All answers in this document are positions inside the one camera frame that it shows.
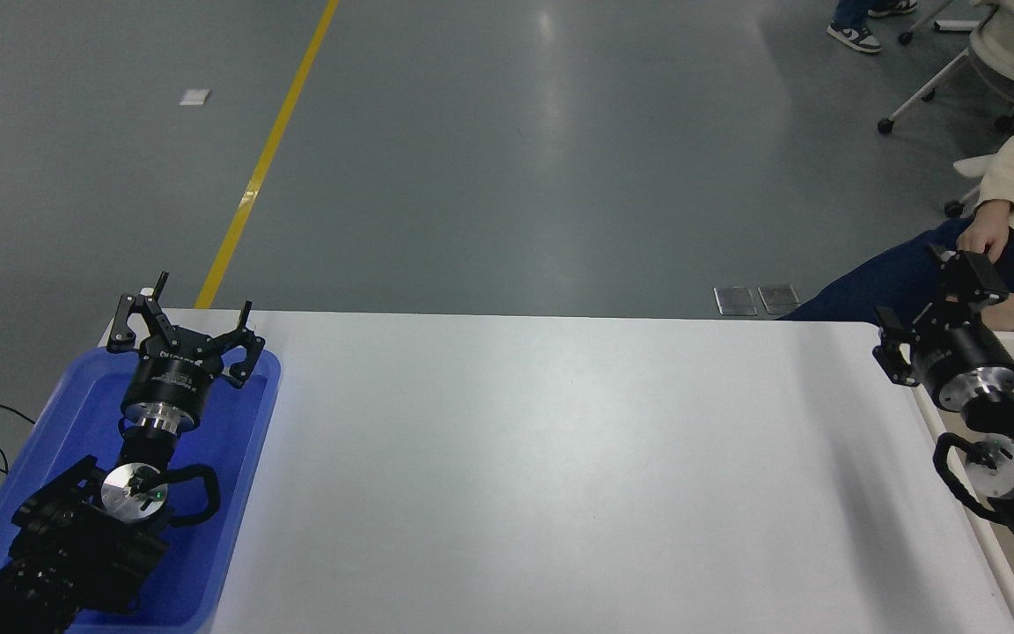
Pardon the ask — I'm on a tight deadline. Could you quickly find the blue plastic tray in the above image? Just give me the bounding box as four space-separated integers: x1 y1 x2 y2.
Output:
0 343 283 633

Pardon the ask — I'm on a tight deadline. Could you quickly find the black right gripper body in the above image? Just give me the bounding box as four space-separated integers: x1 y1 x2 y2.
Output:
910 317 1014 408

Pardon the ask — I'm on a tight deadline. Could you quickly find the white wheeled chair base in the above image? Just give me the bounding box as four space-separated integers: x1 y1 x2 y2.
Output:
899 0 979 45

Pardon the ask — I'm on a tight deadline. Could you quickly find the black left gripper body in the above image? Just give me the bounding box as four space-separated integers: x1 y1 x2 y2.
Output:
122 339 226 417

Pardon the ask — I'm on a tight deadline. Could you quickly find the person's right hand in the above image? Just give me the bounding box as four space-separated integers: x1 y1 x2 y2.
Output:
956 200 1014 263

